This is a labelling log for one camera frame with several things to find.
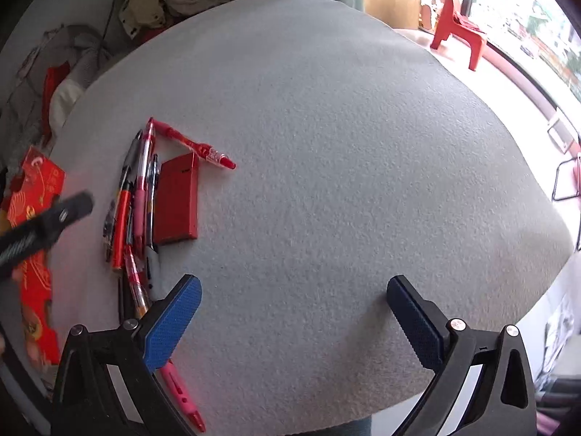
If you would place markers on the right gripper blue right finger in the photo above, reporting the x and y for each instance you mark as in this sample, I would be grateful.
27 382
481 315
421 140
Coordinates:
420 319

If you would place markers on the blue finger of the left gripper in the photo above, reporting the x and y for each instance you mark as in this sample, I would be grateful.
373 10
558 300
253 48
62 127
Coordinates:
42 231

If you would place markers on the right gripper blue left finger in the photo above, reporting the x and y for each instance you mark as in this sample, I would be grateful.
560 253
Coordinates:
165 323

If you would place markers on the red gel pen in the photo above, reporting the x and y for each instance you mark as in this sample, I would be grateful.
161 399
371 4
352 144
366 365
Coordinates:
204 151

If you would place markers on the red patterned pen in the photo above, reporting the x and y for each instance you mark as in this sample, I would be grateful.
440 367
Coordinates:
143 278

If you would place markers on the red rectangular lighter case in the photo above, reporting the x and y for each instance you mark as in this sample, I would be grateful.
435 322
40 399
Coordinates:
176 201

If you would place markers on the pink gel pen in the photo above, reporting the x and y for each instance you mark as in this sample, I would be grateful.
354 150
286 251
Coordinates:
140 197

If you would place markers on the grey black pen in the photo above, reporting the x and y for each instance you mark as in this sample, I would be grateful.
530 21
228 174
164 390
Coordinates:
109 223

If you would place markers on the red cushion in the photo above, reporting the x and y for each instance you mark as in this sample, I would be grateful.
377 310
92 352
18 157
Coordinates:
54 76

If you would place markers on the grey sofa with throw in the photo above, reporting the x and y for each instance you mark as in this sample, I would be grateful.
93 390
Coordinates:
50 34

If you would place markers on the red plastic chair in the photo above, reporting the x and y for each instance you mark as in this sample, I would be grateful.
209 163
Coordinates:
452 23

